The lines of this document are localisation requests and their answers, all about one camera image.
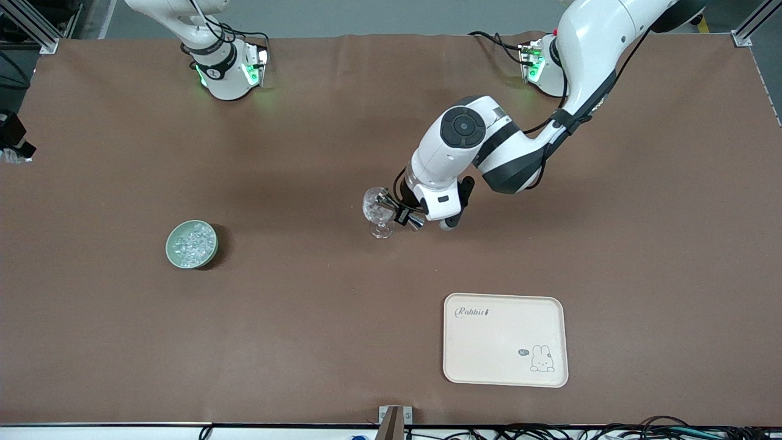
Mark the brown table cover mat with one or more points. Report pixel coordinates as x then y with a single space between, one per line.
305 336

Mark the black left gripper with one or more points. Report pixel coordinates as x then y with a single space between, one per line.
404 214

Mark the clear cut wine glass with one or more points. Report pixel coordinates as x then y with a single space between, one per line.
371 211

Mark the metal table edge bracket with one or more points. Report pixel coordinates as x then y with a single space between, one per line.
394 425

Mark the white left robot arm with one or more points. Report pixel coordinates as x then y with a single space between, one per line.
452 153

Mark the pale green round bowl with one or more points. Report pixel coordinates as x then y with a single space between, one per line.
170 247

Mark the white table edge strip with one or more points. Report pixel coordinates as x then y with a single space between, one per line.
91 432

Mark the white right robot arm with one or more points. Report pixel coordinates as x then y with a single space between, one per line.
223 79

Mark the aluminium frame profile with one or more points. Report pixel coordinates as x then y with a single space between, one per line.
36 27
748 30

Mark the cream rabbit print tray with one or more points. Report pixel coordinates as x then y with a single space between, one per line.
501 342

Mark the pile of clear ice cubes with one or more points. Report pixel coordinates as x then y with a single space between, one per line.
193 244

